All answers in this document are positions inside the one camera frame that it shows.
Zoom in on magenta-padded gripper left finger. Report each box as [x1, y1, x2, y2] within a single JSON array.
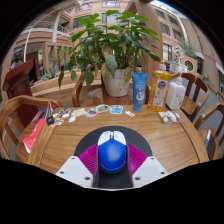
[[54, 143, 101, 189]]

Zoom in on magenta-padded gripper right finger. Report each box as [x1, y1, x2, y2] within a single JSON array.
[[125, 142, 170, 189]]

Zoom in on blue and white computer mouse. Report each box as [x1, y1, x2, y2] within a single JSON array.
[[97, 130, 128, 175]]

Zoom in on black round mouse pad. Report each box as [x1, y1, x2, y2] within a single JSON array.
[[73, 125, 153, 190]]

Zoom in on red paper shopping bag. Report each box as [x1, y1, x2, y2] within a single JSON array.
[[22, 101, 54, 154]]

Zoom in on clear plastic packet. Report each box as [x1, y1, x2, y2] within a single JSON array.
[[158, 110, 180, 125]]

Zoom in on cream-coloured sticker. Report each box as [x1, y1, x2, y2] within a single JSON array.
[[71, 107, 87, 118]]

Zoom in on red and blue sticker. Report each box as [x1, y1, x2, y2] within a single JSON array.
[[85, 108, 100, 119]]

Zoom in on oval colourful sticker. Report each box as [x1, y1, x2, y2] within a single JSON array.
[[95, 103, 111, 114]]

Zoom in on black notebook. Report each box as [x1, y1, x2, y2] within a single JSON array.
[[206, 128, 221, 158]]

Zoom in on blue square sticker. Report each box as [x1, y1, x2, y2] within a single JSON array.
[[110, 105, 124, 115]]

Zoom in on empty wooden armchair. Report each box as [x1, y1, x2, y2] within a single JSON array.
[[171, 72, 211, 123]]

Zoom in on wooden armchair holding black notebook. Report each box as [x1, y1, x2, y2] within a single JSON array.
[[194, 102, 224, 162]]

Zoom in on blue squeeze tube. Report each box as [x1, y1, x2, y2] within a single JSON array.
[[132, 72, 148, 112]]

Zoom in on white pump bottle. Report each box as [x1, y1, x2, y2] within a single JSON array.
[[165, 73, 187, 111]]

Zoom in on wooden armchair holding plant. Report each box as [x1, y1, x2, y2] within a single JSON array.
[[72, 71, 134, 108]]

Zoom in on yellow dish soap bottle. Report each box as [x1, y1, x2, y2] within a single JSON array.
[[147, 60, 172, 113]]

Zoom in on wooden armchair holding red bag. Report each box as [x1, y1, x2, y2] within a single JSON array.
[[0, 94, 64, 162]]

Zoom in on spiky agave plant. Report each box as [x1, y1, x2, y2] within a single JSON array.
[[39, 61, 61, 81]]

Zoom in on dark red wooden lectern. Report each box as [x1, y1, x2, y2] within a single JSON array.
[[2, 59, 46, 130]]

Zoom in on dark bust statue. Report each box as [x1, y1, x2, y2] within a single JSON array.
[[11, 49, 25, 70]]

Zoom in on green plant in white pot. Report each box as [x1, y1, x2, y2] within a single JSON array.
[[58, 9, 162, 98]]

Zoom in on white keychain charms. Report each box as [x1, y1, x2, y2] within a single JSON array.
[[52, 108, 77, 128]]

